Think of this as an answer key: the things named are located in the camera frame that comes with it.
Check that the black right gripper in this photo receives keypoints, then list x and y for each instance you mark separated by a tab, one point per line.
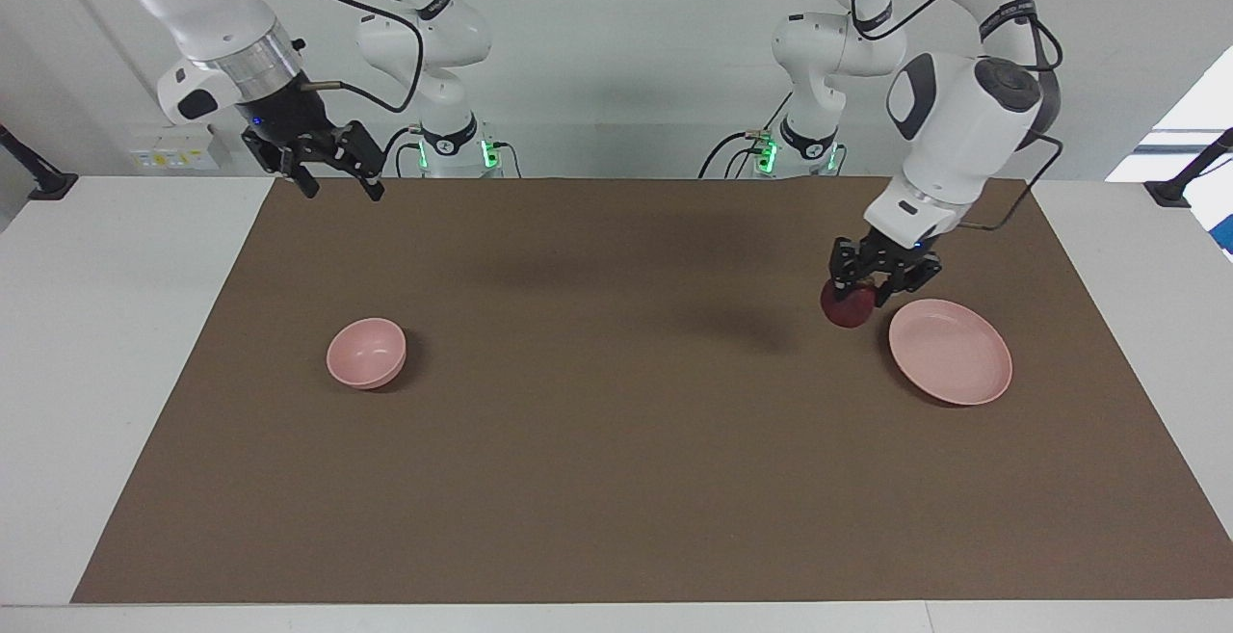
289	127

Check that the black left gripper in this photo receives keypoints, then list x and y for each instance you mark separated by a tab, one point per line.
891	262

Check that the red apple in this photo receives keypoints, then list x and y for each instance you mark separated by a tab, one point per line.
848	310

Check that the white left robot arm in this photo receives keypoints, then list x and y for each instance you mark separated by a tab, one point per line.
963	122

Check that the pink plate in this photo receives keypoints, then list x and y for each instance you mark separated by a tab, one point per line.
954	354

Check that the pink bowl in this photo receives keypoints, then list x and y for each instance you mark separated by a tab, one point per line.
364	356

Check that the brown table mat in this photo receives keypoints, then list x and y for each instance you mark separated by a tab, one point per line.
616	469

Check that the blue object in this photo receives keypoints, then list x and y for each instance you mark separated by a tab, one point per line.
1223	236

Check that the bright white window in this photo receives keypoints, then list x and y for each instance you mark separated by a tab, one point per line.
1199	103

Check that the white wall power outlet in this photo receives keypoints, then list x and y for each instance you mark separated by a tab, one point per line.
173	156

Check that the black clamp mount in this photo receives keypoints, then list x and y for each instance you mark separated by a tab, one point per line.
1170	193
48	185

